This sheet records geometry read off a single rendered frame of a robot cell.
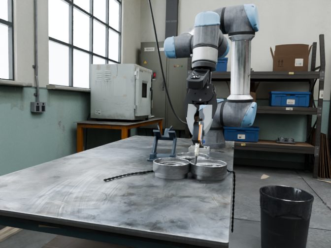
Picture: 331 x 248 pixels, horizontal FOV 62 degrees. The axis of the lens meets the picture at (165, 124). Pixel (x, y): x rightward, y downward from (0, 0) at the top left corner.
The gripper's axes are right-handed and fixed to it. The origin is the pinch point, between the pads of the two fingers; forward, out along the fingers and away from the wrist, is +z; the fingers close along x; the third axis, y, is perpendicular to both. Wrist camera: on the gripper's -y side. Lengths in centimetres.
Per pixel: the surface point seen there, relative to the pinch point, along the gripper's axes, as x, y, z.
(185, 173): 2.1, -4.5, 11.9
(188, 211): -3.1, -25.9, 16.4
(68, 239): 41, 2, 38
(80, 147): 154, 184, 19
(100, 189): 19.2, -19.7, 15.9
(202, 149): 1.1, 20.6, 5.7
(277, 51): -54, 337, -135
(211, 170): -4.8, -4.8, 10.5
